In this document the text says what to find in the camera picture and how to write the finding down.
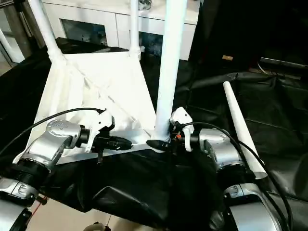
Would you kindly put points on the white plastic table top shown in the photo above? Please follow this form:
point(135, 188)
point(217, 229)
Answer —
point(96, 84)

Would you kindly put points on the white plastic table leg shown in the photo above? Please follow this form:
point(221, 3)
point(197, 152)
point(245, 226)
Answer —
point(134, 26)
point(47, 31)
point(240, 125)
point(170, 60)

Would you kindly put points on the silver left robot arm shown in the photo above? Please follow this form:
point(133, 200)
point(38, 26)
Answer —
point(45, 149)

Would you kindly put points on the black plastic mat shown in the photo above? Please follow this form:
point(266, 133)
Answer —
point(144, 187)

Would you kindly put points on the dark brown rounded object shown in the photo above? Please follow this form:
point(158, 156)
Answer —
point(96, 226)

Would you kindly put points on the small yellow label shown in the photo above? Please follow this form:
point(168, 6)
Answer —
point(227, 57)

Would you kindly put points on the black speaker cabinet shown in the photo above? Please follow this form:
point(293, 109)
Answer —
point(228, 31)

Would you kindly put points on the white sideboard cabinet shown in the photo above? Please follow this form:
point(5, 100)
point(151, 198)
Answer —
point(96, 16)

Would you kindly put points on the black metal rod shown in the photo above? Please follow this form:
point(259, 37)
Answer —
point(284, 62)

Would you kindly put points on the white slanted pipe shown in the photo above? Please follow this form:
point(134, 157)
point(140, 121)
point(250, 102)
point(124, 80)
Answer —
point(10, 45)

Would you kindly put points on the dark bag of small parts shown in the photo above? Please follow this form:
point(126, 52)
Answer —
point(144, 4)

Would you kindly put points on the grey metal tripod stand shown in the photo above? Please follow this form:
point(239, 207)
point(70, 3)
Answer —
point(21, 29)

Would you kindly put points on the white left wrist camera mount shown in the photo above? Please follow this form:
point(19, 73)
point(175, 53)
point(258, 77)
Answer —
point(98, 125)

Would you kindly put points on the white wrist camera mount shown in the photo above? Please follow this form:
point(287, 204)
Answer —
point(181, 118)
point(98, 125)

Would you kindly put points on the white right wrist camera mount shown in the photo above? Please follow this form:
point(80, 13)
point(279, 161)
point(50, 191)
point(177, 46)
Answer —
point(181, 118)

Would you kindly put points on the black metal floor frame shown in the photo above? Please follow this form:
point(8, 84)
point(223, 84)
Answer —
point(42, 199)

